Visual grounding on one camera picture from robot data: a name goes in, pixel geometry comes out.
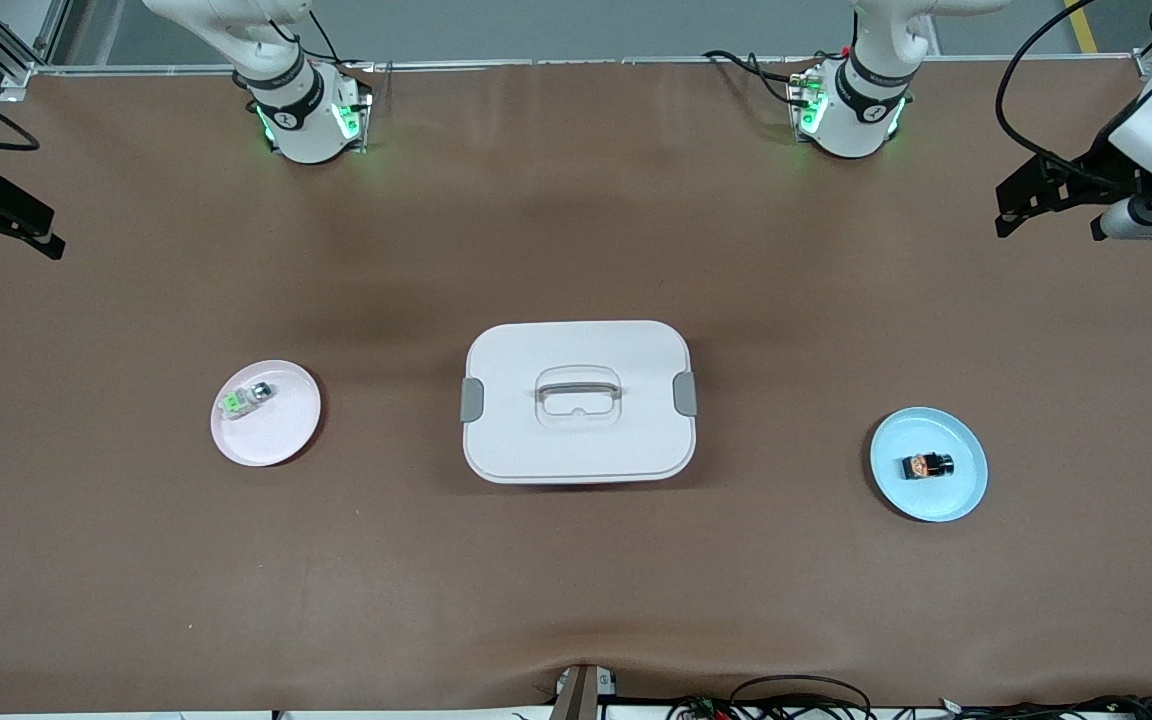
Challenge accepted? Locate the light blue round plate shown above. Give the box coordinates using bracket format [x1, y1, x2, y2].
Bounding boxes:
[869, 406, 989, 523]

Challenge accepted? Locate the pink round plate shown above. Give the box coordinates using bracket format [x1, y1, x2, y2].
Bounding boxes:
[210, 360, 323, 468]

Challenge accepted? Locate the white lidded storage box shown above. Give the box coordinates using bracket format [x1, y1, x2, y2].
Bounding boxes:
[460, 320, 698, 486]

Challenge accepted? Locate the brown table mat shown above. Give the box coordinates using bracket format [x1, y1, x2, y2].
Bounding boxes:
[0, 55, 1152, 716]

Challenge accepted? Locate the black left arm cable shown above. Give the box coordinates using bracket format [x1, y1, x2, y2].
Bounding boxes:
[996, 0, 1107, 191]

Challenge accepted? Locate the green clear switch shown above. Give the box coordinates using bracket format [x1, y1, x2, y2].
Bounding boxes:
[222, 382, 274, 418]

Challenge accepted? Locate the black cable bundle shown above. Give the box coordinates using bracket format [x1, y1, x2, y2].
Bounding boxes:
[936, 693, 1152, 720]

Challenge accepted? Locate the black looped cable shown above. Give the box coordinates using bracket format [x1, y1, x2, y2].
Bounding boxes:
[666, 675, 877, 720]

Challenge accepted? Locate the metal table edge bracket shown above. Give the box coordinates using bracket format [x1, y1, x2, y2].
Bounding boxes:
[551, 663, 619, 720]

